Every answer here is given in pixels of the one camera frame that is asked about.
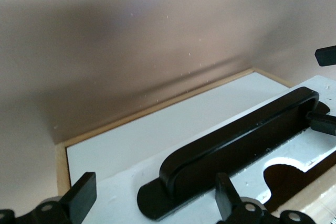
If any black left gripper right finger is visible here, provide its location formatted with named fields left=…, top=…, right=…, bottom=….
left=214, top=172, right=315, bottom=224

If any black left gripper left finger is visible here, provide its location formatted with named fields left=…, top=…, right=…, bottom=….
left=0, top=171, right=97, bottom=224

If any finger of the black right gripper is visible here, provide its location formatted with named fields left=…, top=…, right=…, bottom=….
left=314, top=46, right=336, bottom=67
left=306, top=111, right=336, bottom=136

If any wooden drawer white front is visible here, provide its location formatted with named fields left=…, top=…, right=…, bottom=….
left=94, top=74, right=336, bottom=224

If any black metal drawer handle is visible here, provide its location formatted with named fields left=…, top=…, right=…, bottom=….
left=136, top=86, right=332, bottom=221

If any light wooden drawer cabinet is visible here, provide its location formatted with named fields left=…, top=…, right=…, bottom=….
left=56, top=67, right=336, bottom=224

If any brown table cover sheet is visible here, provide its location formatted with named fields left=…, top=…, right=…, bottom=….
left=0, top=0, right=336, bottom=224

